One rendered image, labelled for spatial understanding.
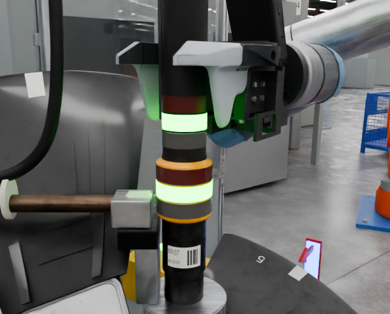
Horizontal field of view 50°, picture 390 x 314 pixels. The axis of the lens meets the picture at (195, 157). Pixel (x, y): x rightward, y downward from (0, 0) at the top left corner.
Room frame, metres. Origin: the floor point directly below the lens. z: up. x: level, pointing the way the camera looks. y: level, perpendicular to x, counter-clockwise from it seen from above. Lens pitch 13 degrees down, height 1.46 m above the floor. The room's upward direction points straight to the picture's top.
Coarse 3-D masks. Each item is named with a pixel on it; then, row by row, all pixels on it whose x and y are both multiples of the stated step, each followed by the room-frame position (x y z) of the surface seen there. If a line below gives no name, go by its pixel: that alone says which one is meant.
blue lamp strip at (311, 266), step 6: (306, 246) 0.60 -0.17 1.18; (318, 246) 0.59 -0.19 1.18; (312, 252) 0.60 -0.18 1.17; (318, 252) 0.59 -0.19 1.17; (312, 258) 0.60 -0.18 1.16; (318, 258) 0.59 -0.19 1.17; (306, 264) 0.60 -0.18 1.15; (312, 264) 0.60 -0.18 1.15; (306, 270) 0.60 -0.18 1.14; (312, 270) 0.60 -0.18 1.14
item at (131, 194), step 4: (128, 192) 0.31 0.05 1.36; (132, 192) 0.31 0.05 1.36; (136, 192) 0.31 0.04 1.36; (140, 192) 0.31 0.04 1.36; (144, 192) 0.31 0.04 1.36; (148, 192) 0.31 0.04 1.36; (128, 196) 0.30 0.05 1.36; (132, 196) 0.30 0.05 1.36; (136, 196) 0.30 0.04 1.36; (140, 196) 0.30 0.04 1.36; (144, 196) 0.30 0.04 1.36; (148, 196) 0.30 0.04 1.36; (152, 196) 0.31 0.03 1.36; (152, 212) 0.31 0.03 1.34
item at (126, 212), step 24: (120, 192) 0.32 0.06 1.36; (120, 216) 0.30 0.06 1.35; (144, 216) 0.30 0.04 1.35; (120, 240) 0.29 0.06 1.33; (144, 240) 0.29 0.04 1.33; (144, 264) 0.30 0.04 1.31; (144, 288) 0.30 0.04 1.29; (216, 288) 0.32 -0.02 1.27; (144, 312) 0.30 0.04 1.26; (168, 312) 0.29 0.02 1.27; (192, 312) 0.29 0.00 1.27; (216, 312) 0.29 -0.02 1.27
